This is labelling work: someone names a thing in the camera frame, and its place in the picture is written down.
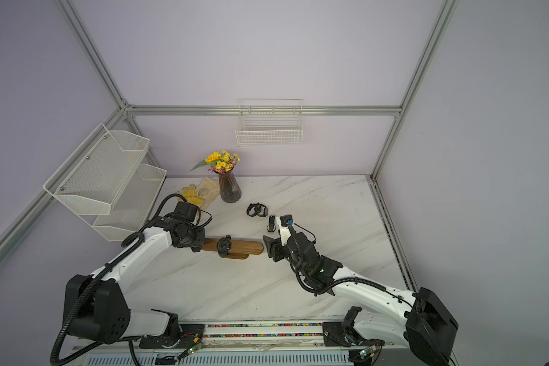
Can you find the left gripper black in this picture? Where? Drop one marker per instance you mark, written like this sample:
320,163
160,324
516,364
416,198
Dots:
200,240

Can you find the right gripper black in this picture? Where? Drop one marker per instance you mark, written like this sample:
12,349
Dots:
275,247

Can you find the wooden watch stand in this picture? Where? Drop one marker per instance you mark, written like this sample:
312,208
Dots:
240,249

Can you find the black watch pair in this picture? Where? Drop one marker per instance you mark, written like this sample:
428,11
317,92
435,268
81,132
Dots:
257,210

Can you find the black digital watch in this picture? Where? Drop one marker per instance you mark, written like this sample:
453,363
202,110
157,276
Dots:
224,246

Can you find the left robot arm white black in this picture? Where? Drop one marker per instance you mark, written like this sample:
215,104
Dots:
95,310

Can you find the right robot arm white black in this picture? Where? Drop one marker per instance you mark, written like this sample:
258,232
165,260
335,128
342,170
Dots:
417,319

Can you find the yellow white work glove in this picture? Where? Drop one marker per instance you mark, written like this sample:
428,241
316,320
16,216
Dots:
191,195

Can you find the white mesh lower shelf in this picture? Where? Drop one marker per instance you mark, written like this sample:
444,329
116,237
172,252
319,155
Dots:
134,205

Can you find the purple glass vase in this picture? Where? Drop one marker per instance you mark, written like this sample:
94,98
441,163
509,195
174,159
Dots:
229,188

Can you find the yellow artificial flowers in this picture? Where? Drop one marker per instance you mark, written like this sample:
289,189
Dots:
219,162

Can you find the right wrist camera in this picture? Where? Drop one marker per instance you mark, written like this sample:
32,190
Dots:
285,223

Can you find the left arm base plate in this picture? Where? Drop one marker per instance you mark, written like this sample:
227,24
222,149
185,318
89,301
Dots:
187,335

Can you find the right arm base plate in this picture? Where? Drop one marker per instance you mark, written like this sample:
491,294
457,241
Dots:
334,334

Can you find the white wire wall basket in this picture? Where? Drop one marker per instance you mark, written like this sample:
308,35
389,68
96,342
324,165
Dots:
254,130

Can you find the aluminium frame rail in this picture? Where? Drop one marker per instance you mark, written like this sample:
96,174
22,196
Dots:
235,110

